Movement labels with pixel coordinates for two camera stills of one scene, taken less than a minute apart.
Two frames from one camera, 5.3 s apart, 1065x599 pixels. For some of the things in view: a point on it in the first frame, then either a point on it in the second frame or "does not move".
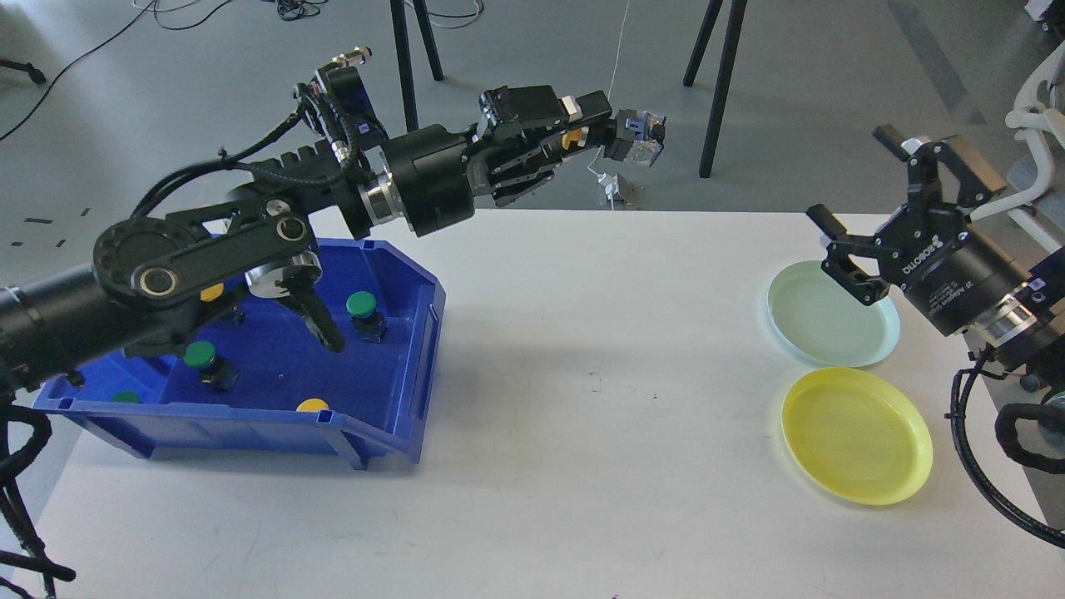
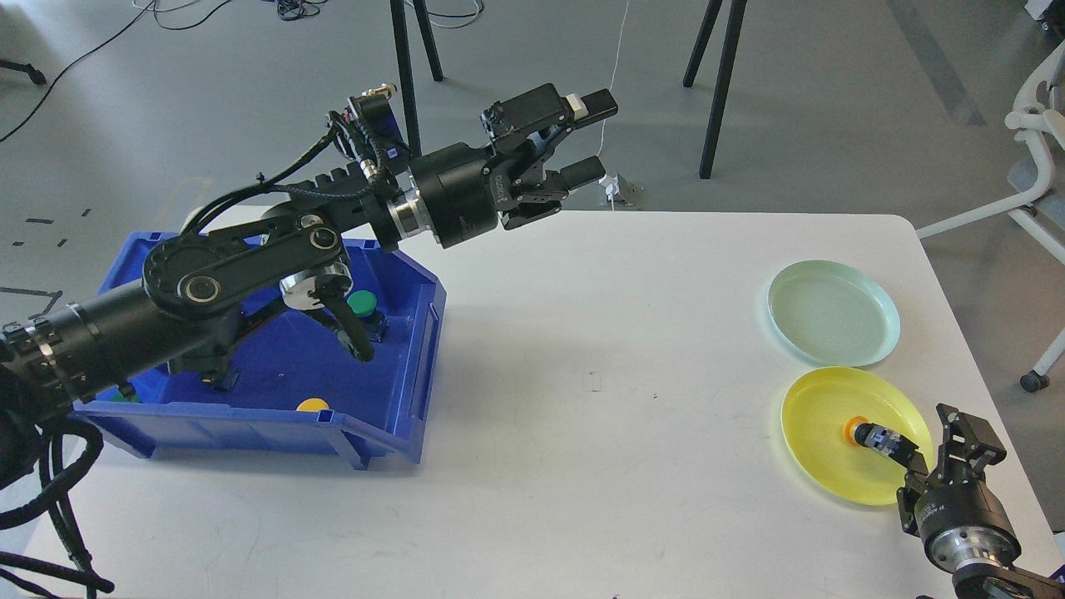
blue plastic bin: x=259 y=387 does not move
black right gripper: x=960 y=278 -> x=958 y=512
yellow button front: x=313 y=405 does not move
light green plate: x=819 y=320 does not move
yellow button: x=633 y=137 -> x=850 y=426
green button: x=369 y=324 does not move
